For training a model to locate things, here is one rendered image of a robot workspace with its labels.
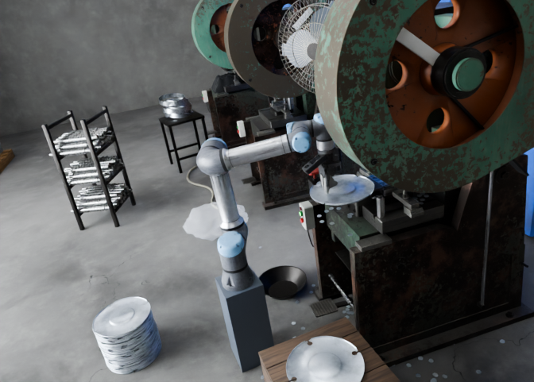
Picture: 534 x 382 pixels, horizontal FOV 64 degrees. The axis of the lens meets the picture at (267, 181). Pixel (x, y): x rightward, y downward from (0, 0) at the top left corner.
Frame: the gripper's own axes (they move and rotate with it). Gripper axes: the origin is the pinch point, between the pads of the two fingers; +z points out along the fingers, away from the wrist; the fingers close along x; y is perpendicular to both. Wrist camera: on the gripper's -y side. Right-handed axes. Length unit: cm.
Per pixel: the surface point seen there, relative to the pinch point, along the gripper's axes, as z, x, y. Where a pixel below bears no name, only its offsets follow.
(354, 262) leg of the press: 21.9, -26.4, 0.1
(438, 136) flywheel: -31, -40, 29
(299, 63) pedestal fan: -43, 89, 24
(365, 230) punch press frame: 15.0, -16.3, 10.4
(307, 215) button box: 21.5, 20.2, -3.1
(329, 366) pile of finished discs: 44, -53, -24
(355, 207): 9.8, -4.2, 12.2
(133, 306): 55, 34, -100
